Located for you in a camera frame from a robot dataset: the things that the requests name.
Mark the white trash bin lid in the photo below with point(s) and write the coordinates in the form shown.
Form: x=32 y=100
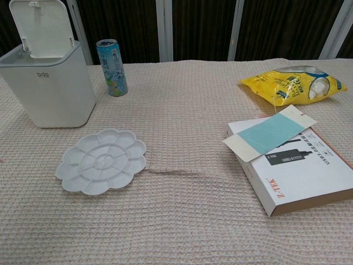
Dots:
x=41 y=25

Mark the white flower-shaped paint palette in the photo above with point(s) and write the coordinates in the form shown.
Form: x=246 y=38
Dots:
x=100 y=163

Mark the blue drink can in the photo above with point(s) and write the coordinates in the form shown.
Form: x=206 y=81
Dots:
x=113 y=71

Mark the blue and cream card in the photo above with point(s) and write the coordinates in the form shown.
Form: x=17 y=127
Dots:
x=264 y=132

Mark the beige waffle-weave tablecloth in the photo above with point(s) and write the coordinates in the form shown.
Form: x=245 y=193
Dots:
x=176 y=220

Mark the yellow snack bag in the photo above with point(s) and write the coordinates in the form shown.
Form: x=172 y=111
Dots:
x=292 y=87

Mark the white plastic trash bin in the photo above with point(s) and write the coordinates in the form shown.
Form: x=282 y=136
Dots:
x=52 y=94

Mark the white Z-TEK product box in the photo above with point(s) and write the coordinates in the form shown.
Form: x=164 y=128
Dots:
x=303 y=179

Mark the white window frame post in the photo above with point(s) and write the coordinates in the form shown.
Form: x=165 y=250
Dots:
x=337 y=30
x=80 y=30
x=164 y=30
x=233 y=30

